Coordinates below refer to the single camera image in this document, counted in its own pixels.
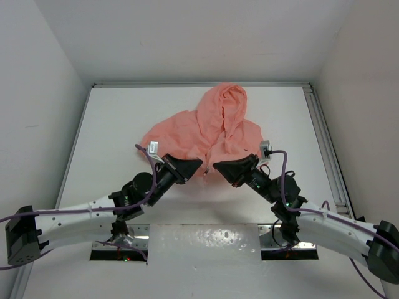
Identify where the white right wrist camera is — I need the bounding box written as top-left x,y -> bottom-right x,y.
259,140 -> 272,162

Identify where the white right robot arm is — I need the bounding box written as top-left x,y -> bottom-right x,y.
213,154 -> 398,285

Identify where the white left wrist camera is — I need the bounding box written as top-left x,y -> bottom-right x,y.
147,141 -> 159,156

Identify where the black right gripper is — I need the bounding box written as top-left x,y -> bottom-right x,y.
213,154 -> 277,204

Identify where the salmon pink hooded jacket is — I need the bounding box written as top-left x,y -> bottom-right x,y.
140,83 -> 263,178

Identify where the aluminium frame rail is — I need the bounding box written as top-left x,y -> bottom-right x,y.
303,83 -> 356,219
92,82 -> 312,88

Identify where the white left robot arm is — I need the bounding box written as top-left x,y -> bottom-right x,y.
4,154 -> 203,268

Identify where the aluminium frame back rail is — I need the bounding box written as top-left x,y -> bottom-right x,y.
92,82 -> 312,88

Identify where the aluminium frame right rail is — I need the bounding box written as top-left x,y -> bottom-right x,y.
303,83 -> 356,219

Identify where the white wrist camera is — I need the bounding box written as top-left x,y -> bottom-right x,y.
147,141 -> 159,156
259,140 -> 272,162

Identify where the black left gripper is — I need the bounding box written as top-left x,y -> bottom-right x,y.
147,153 -> 201,206

